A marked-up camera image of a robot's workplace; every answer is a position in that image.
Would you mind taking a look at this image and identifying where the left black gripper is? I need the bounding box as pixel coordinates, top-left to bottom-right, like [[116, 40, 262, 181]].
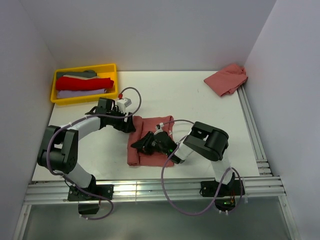
[[106, 107, 136, 133]]

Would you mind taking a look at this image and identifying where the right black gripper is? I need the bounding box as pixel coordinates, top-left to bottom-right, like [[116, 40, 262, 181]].
[[131, 130, 169, 155]]

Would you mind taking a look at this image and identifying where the salmon pink t-shirt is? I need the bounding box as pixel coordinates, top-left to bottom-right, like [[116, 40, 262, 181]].
[[204, 63, 248, 97], [127, 115, 174, 167]]

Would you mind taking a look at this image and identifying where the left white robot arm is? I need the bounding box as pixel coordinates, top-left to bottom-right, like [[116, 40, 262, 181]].
[[37, 97, 136, 200]]

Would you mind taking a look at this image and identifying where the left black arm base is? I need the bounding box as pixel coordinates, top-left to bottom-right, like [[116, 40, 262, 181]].
[[67, 184, 114, 216]]

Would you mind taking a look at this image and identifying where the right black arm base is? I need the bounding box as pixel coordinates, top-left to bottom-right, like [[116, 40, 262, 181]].
[[199, 179, 246, 212]]

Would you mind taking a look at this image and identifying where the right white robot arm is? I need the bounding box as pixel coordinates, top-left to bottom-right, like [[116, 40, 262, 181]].
[[131, 121, 235, 195]]

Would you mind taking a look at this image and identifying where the yellow plastic tray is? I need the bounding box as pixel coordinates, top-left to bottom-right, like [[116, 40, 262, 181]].
[[50, 63, 119, 105]]

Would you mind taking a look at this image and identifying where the rolled grey t-shirt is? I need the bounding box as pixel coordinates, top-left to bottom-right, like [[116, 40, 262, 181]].
[[56, 70, 98, 79]]

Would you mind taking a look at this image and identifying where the rolled lilac t-shirt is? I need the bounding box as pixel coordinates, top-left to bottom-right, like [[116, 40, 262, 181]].
[[57, 88, 106, 99]]

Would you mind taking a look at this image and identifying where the rolled red t-shirt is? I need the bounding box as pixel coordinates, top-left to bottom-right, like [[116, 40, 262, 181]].
[[55, 76, 114, 91]]

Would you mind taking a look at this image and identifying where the rolled beige t-shirt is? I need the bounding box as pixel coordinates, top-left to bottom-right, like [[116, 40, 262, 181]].
[[61, 74, 100, 80]]

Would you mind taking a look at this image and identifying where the folded salmon pink t-shirt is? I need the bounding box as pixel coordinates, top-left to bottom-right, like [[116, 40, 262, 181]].
[[204, 63, 248, 97]]

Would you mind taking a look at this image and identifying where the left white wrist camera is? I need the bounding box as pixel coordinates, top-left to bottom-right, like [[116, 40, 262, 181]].
[[116, 98, 132, 113]]

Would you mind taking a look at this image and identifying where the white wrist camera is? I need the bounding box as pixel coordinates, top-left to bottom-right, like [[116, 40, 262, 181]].
[[154, 122, 164, 135], [116, 98, 132, 113]]

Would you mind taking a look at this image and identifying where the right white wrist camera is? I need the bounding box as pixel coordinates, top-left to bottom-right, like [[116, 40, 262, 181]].
[[154, 122, 164, 135]]

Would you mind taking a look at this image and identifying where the aluminium rail frame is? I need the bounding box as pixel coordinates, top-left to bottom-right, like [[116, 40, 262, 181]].
[[13, 86, 301, 240]]

